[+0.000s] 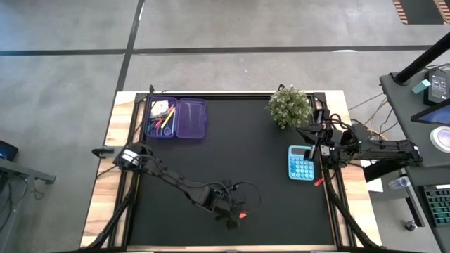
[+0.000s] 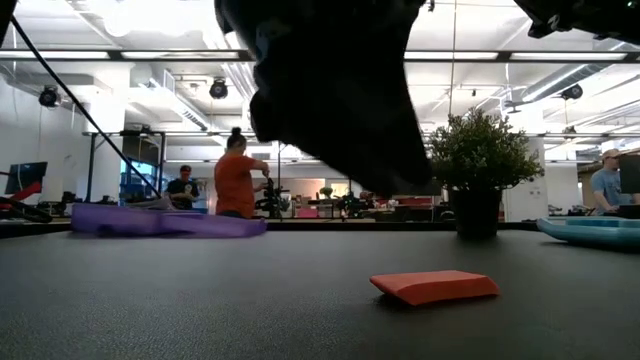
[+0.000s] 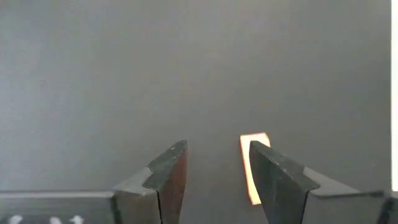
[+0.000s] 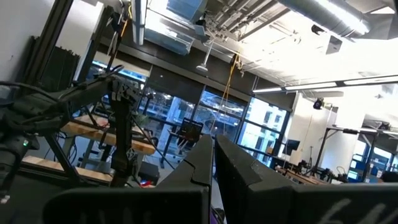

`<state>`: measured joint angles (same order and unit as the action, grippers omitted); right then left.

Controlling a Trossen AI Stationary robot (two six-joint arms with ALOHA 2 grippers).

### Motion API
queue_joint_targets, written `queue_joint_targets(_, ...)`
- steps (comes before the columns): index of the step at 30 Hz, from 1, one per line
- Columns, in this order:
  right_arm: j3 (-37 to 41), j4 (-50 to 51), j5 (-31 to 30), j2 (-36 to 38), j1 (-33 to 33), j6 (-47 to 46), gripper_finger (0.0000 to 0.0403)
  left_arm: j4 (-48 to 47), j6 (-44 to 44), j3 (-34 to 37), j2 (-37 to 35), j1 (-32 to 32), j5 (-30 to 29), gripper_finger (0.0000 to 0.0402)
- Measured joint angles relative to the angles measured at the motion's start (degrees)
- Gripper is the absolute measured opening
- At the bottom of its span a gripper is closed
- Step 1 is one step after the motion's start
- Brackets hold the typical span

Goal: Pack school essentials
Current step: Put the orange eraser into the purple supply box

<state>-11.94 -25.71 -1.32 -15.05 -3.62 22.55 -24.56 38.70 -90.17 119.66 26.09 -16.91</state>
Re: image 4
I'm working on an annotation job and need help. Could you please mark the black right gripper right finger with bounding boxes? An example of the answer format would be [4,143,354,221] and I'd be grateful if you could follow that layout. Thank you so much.
[214,134,398,224]

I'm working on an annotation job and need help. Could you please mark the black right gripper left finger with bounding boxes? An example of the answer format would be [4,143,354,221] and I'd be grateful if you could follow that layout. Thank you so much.
[42,134,215,224]

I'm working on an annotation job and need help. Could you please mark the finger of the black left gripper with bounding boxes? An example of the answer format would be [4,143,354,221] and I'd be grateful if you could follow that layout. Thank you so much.
[110,130,138,188]

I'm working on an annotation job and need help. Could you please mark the wooden background table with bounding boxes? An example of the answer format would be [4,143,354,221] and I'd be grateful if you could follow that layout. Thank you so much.
[60,114,157,156]

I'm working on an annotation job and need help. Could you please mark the small black monitor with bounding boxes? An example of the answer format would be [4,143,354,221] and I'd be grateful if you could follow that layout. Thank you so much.
[285,139,301,157]

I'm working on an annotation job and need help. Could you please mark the black leaning panels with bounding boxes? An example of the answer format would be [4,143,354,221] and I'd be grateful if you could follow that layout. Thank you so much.
[23,35,82,94]

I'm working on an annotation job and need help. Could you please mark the dark standing monitor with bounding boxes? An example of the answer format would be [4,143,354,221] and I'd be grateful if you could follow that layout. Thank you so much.
[178,118,205,143]

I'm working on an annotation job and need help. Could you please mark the white hanging lamp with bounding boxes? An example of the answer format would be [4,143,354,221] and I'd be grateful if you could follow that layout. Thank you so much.
[195,39,216,74]

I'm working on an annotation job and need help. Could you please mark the long ceiling light strip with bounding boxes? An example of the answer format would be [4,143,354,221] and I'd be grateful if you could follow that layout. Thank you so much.
[251,73,398,95]

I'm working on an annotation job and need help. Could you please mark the black aluminium table frame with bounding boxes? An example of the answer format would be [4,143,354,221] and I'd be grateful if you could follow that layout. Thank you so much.
[18,0,125,189]

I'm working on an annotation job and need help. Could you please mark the black gantry frame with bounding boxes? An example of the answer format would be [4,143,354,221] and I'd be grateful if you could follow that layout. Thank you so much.
[313,125,398,175]

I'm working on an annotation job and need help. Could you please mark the yellow hanging cord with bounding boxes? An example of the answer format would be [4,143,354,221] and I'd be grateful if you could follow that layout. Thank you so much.
[213,52,244,135]

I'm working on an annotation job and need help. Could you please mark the black ceiling camera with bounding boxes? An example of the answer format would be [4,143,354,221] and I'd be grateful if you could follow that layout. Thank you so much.
[312,97,326,111]

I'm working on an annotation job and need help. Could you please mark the silver ventilation duct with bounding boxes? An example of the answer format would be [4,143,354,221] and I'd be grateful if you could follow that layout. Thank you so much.
[275,0,371,35]

